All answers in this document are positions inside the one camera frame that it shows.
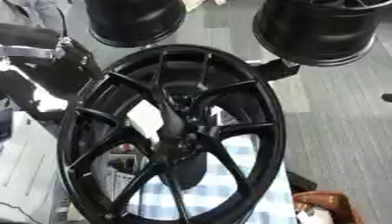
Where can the black spoked wheel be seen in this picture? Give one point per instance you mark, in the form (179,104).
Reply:
(255,105)

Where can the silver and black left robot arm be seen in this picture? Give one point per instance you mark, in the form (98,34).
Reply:
(23,52)

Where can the black wheel stand bracket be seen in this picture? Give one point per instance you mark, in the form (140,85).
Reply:
(278,69)

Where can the black wheel rim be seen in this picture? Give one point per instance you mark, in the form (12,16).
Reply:
(133,20)
(316,32)

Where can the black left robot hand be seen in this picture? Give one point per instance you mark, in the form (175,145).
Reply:
(74,70)

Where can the brown bag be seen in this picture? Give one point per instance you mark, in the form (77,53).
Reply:
(326,204)

